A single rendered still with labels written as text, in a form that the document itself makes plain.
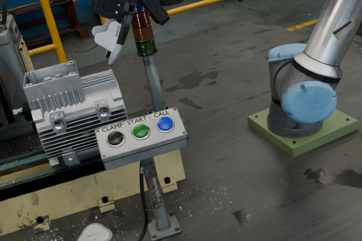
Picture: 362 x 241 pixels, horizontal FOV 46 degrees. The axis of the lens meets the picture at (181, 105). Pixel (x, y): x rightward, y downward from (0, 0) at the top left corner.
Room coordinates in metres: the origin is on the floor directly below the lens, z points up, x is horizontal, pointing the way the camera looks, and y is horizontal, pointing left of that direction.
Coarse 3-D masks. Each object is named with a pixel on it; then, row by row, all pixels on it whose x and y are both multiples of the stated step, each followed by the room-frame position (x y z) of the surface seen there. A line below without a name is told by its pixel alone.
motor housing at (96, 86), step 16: (96, 80) 0.93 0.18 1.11; (112, 80) 0.92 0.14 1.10; (96, 96) 0.90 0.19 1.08; (48, 112) 0.87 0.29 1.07; (64, 112) 0.87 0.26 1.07; (80, 112) 0.86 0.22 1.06; (112, 112) 0.88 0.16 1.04; (48, 128) 0.84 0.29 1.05; (80, 128) 0.85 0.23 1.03; (96, 128) 0.85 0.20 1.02; (48, 144) 0.84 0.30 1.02; (64, 144) 0.84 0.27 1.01; (80, 144) 0.86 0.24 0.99; (96, 144) 0.86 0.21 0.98; (80, 160) 0.88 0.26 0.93
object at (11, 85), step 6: (0, 60) 1.25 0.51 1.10; (0, 66) 1.21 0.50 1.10; (6, 66) 1.26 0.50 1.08; (0, 72) 1.17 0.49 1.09; (6, 72) 1.22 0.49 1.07; (6, 78) 1.18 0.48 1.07; (12, 78) 1.25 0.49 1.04; (6, 84) 1.15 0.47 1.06; (12, 84) 1.22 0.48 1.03; (6, 90) 1.12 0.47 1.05; (12, 90) 1.19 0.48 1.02; (12, 96) 1.17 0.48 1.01; (12, 102) 1.16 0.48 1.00; (0, 108) 1.10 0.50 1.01; (0, 114) 1.10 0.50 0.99; (0, 120) 1.10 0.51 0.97; (6, 120) 1.11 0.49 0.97; (0, 126) 1.10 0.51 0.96; (0, 132) 1.11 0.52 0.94
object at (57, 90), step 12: (36, 72) 0.97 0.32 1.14; (48, 72) 0.98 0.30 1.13; (60, 72) 0.98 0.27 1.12; (72, 72) 0.91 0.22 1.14; (24, 84) 0.89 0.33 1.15; (36, 84) 0.88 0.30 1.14; (48, 84) 0.88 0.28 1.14; (60, 84) 0.89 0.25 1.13; (72, 84) 0.89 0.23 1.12; (36, 96) 0.87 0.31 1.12; (48, 96) 0.88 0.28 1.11; (60, 96) 0.88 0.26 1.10; (72, 96) 0.89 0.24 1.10; (84, 96) 0.90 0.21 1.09; (36, 108) 0.87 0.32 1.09; (48, 108) 0.88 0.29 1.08; (60, 108) 0.88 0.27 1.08
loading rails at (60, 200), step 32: (0, 160) 0.96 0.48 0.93; (32, 160) 0.95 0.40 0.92; (96, 160) 0.87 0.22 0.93; (160, 160) 0.90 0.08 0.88; (0, 192) 0.83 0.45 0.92; (32, 192) 0.84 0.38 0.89; (64, 192) 0.85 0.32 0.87; (96, 192) 0.87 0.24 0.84; (128, 192) 0.88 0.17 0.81; (0, 224) 0.82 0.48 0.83; (32, 224) 0.82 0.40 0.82
